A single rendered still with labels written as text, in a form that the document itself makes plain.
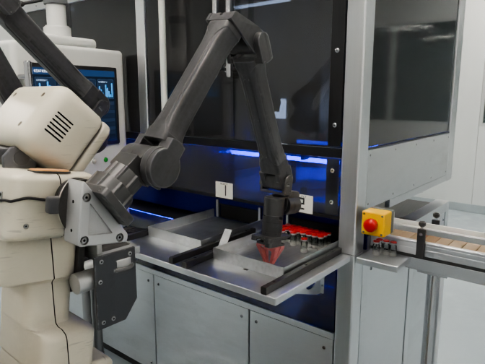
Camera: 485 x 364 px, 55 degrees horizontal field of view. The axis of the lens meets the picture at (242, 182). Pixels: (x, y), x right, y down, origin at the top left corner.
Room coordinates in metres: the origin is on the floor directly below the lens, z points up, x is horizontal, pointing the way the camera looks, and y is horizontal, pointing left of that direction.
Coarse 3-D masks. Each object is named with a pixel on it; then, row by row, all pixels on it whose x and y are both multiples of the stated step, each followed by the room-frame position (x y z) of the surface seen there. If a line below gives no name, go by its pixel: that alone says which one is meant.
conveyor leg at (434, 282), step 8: (424, 272) 1.35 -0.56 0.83; (432, 280) 1.35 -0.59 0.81; (440, 280) 1.35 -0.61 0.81; (432, 288) 1.35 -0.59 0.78; (440, 288) 1.35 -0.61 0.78; (432, 296) 1.35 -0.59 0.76; (440, 296) 1.35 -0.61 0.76; (432, 304) 1.35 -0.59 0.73; (440, 304) 1.35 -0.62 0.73; (424, 312) 1.37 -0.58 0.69; (432, 312) 1.35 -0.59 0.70; (440, 312) 1.35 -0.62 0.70; (424, 320) 1.37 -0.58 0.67; (432, 320) 1.35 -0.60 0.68; (440, 320) 1.36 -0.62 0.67; (424, 328) 1.37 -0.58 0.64; (432, 328) 1.35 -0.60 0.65; (424, 336) 1.36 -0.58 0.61; (432, 336) 1.35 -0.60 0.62; (424, 344) 1.36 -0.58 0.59; (432, 344) 1.35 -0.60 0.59; (424, 352) 1.36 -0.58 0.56; (432, 352) 1.35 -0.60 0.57; (424, 360) 1.36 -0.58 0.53; (432, 360) 1.35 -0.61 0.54
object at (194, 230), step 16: (160, 224) 1.62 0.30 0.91; (176, 224) 1.68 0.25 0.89; (192, 224) 1.72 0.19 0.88; (208, 224) 1.72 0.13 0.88; (224, 224) 1.72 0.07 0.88; (240, 224) 1.72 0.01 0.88; (256, 224) 1.64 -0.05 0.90; (176, 240) 1.49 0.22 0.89; (192, 240) 1.44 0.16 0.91; (208, 240) 1.44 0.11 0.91
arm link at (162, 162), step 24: (216, 24) 1.04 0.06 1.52; (240, 24) 1.04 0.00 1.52; (216, 48) 1.00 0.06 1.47; (240, 48) 1.10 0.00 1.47; (192, 72) 0.97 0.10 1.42; (216, 72) 1.01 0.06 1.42; (192, 96) 0.95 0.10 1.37; (168, 120) 0.91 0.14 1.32; (192, 120) 0.96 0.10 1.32; (168, 144) 0.88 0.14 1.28; (144, 168) 0.85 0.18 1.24; (168, 168) 0.88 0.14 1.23
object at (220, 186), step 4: (216, 184) 1.73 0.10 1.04; (220, 184) 1.71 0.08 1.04; (224, 184) 1.70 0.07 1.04; (228, 184) 1.69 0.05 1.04; (216, 188) 1.73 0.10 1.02; (220, 188) 1.71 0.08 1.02; (224, 188) 1.70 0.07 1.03; (228, 188) 1.69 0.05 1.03; (216, 192) 1.73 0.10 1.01; (220, 192) 1.71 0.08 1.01; (224, 192) 1.70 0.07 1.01; (228, 192) 1.69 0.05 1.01; (232, 192) 1.67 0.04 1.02; (220, 196) 1.71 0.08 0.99; (224, 196) 1.70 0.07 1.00; (228, 196) 1.69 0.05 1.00; (232, 196) 1.67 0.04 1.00
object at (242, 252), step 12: (240, 240) 1.44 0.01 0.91; (252, 240) 1.49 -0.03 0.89; (216, 252) 1.34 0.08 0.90; (228, 252) 1.31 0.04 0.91; (240, 252) 1.40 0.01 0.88; (252, 252) 1.40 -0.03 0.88; (288, 252) 1.40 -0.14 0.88; (300, 252) 1.40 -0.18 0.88; (312, 252) 1.40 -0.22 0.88; (324, 252) 1.35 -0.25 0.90; (240, 264) 1.28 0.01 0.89; (252, 264) 1.25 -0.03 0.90; (264, 264) 1.22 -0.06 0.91; (276, 264) 1.29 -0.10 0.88; (288, 264) 1.20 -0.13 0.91; (300, 264) 1.24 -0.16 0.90; (276, 276) 1.19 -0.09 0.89
